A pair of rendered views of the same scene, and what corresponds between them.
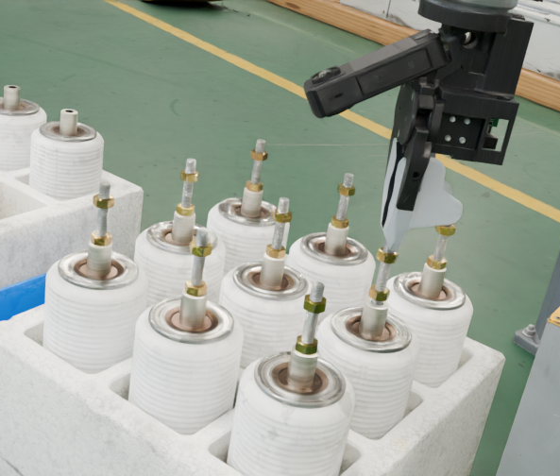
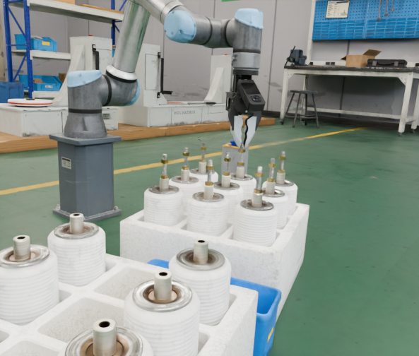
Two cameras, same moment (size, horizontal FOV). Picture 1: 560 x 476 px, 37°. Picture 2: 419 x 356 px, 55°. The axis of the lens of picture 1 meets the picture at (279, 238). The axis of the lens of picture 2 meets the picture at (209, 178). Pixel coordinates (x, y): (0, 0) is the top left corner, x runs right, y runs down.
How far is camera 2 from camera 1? 1.38 m
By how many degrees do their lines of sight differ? 93
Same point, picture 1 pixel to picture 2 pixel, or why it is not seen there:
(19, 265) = not seen: hidden behind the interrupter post
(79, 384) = (287, 232)
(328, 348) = (252, 184)
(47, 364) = (284, 239)
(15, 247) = not seen: hidden behind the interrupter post
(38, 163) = (98, 256)
